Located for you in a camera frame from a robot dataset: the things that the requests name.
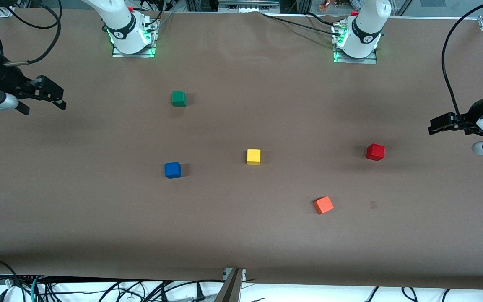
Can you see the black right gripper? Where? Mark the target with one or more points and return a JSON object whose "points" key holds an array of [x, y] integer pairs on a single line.
{"points": [[7, 78]]}

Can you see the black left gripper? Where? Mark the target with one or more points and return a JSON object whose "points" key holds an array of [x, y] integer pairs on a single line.
{"points": [[471, 118]]}

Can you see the red block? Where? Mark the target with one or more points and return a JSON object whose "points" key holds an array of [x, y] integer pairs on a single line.
{"points": [[375, 152]]}

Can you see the blue block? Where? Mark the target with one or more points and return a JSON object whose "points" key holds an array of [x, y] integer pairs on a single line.
{"points": [[172, 170]]}

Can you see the green block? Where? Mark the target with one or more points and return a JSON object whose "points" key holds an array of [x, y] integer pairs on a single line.
{"points": [[178, 99]]}

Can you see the orange block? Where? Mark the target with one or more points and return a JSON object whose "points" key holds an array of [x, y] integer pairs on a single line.
{"points": [[323, 205]]}

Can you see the yellow block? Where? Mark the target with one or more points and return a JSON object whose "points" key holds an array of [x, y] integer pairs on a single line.
{"points": [[253, 157]]}

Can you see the brown paper table cover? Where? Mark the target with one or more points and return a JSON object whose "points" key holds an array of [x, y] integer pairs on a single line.
{"points": [[241, 235]]}

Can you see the black power plug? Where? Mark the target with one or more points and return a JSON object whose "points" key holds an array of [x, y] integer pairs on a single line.
{"points": [[200, 292]]}

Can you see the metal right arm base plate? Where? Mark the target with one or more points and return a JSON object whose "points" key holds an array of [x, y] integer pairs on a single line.
{"points": [[118, 54]]}

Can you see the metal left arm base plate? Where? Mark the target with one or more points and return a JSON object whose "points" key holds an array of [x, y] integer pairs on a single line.
{"points": [[369, 61]]}

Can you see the aluminium frame crossbar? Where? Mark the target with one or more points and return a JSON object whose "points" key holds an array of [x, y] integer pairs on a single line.
{"points": [[247, 6]]}

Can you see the metal table clamp bracket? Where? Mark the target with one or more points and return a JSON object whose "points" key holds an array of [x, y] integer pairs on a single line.
{"points": [[234, 279]]}

